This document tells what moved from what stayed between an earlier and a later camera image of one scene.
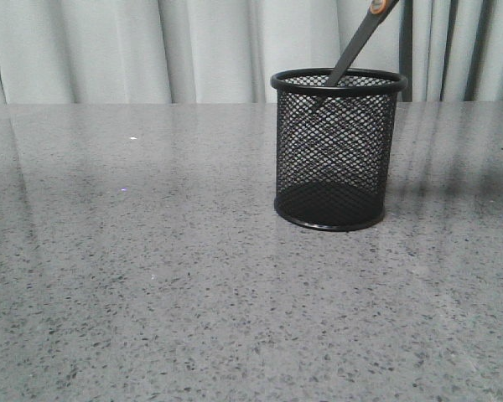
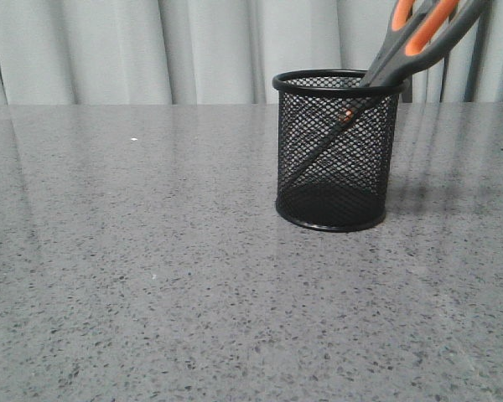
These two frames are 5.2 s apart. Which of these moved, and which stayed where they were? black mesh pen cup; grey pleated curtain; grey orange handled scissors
Moved: grey orange handled scissors
Stayed: grey pleated curtain; black mesh pen cup
